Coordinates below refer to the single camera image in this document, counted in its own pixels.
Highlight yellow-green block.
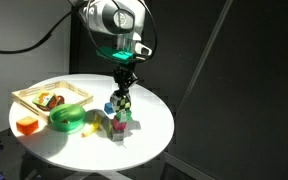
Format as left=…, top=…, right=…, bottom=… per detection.
left=100, top=116, right=114, bottom=136

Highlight magenta block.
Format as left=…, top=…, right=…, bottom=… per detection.
left=112, top=118, right=128, bottom=132

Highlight orange block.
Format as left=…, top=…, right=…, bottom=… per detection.
left=16, top=116, right=40, bottom=136

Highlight grey block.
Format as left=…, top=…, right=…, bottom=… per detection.
left=109, top=129, right=127, bottom=142

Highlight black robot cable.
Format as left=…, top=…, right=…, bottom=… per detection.
left=0, top=0, right=158, bottom=65

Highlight green camera mount plate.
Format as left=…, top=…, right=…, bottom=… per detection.
left=96, top=45, right=137, bottom=65

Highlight yellow toy banana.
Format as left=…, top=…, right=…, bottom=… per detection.
left=81, top=112, right=103, bottom=138

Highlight green block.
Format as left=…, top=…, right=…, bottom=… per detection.
left=114, top=109, right=133, bottom=123

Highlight dark red ball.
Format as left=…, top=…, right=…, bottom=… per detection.
left=55, top=95, right=66, bottom=106

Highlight wooden tray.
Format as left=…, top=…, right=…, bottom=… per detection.
left=11, top=80, right=94, bottom=123

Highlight green plastic bowl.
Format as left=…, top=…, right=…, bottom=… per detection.
left=48, top=103, right=87, bottom=134

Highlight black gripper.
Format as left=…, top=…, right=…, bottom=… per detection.
left=112, top=63, right=139, bottom=98

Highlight white table pedestal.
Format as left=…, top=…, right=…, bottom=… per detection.
left=63, top=171, right=132, bottom=180

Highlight colourful picture soft cube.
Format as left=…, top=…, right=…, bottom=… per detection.
left=32, top=91, right=59, bottom=112

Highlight blue block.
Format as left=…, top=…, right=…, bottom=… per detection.
left=103, top=102, right=116, bottom=115

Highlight black soft cube checkered sides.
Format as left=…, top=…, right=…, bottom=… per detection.
left=109, top=90, right=132, bottom=113

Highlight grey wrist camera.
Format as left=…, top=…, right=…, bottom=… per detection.
left=132, top=41, right=153, bottom=56

